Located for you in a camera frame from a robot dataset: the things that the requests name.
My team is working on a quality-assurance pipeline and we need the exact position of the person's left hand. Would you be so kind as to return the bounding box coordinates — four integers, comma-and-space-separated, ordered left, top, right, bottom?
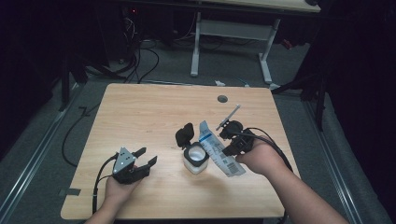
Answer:
104, 179, 141, 206

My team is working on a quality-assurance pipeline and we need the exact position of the white metal desk frame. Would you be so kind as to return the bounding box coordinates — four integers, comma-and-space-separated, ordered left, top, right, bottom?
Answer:
190, 0, 321, 91

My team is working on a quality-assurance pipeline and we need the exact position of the dark computer tower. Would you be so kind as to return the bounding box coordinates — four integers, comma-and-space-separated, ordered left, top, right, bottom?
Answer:
96, 3, 142, 63

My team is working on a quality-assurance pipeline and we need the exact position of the bundle of black cables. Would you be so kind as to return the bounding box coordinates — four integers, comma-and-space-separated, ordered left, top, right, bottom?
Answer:
122, 15, 161, 84

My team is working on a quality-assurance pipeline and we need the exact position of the grey tape strip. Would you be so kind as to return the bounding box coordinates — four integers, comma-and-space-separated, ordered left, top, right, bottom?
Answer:
59, 188, 82, 198

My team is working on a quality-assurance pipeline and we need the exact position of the black metal stand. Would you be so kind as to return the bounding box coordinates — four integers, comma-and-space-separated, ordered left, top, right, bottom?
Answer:
58, 55, 89, 112
270, 71, 329, 132

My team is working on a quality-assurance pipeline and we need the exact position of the blue and white milk carton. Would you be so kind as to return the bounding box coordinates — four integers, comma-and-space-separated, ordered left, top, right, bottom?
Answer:
198, 120, 247, 178

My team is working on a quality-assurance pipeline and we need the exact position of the glass jar with black lid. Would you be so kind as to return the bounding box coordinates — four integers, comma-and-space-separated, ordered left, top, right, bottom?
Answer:
175, 122, 210, 175

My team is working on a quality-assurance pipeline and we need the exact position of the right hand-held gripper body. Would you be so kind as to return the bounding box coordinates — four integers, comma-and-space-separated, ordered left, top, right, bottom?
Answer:
216, 104, 256, 155

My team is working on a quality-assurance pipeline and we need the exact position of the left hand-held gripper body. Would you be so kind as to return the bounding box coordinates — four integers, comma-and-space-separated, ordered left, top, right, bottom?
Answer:
112, 147, 151, 185

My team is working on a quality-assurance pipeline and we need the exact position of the left hand-held gripper black cable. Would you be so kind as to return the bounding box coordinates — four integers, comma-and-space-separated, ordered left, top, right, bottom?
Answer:
92, 152, 120, 216

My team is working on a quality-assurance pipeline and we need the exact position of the person's right hand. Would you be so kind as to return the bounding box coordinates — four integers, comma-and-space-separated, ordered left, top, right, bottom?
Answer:
235, 139, 279, 175

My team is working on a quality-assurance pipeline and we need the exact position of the hand-held gripper black cable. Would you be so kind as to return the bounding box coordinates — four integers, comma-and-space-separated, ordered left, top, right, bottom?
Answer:
92, 152, 120, 216
232, 126, 295, 174

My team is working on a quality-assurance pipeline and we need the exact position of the black floor cable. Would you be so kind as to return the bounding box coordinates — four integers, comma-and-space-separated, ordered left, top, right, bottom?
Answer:
61, 102, 102, 168

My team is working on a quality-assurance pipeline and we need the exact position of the right hand-held gripper black cable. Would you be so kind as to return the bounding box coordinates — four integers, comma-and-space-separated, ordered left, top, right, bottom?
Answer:
232, 126, 295, 174

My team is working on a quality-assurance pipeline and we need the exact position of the metal floor rail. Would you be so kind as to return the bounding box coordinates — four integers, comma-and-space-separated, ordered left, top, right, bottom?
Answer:
303, 99, 364, 224
0, 83, 82, 218

